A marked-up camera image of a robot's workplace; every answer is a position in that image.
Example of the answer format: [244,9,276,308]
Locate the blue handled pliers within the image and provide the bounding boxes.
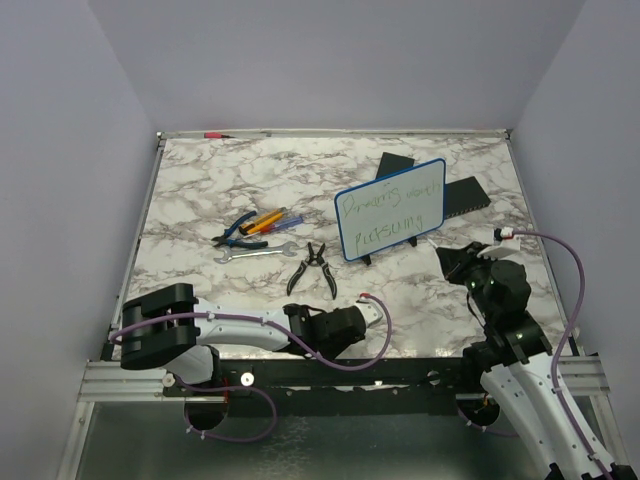
[211,211,268,250]

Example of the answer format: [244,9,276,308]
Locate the red marker on rail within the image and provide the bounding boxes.
[203,132,234,139]

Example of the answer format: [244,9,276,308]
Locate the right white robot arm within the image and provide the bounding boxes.
[436,242,636,479]

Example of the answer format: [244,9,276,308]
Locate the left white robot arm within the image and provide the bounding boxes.
[119,283,382,395]

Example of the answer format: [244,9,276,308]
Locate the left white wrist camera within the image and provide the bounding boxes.
[354,293,386,329]

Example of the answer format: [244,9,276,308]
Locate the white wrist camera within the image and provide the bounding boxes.
[477,227,521,260]
[354,293,386,329]

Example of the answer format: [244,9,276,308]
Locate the black flat box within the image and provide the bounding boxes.
[376,152,415,179]

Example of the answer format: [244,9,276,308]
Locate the blue pen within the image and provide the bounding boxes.
[260,216,304,234]

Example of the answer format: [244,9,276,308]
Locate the black handled pliers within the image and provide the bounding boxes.
[285,241,339,301]

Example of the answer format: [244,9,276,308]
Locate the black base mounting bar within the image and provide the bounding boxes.
[164,357,519,419]

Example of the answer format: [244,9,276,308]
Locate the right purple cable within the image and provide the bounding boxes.
[464,227,631,480]

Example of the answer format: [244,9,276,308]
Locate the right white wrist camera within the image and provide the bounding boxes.
[477,227,521,260]

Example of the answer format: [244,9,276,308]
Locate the silver open end wrench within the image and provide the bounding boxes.
[214,241,299,264]

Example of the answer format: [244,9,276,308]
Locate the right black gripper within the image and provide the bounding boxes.
[439,239,500,320]

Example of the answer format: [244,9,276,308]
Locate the black network switch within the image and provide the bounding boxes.
[444,176,491,220]

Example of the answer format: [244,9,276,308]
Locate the blue framed whiteboard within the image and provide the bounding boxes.
[334,158,446,262]

